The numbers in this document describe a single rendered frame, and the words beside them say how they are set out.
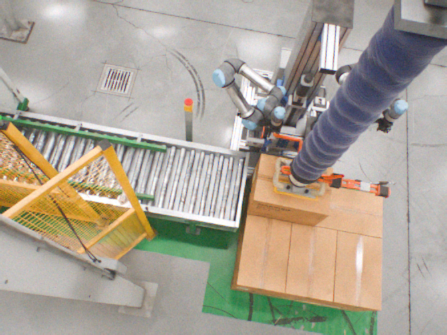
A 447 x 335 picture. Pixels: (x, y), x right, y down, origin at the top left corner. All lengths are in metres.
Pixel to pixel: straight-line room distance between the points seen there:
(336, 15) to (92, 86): 2.93
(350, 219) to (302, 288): 0.75
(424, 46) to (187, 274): 2.91
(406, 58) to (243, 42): 3.47
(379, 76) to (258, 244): 2.02
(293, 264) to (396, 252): 1.34
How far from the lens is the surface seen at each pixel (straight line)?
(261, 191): 2.98
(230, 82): 2.73
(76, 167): 1.84
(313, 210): 3.04
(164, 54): 4.72
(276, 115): 2.61
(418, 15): 1.39
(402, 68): 1.60
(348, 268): 3.47
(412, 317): 4.29
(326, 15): 2.48
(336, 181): 2.88
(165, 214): 3.26
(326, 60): 2.28
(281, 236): 3.34
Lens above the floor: 3.75
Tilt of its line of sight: 69 degrees down
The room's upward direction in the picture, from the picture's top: 12 degrees clockwise
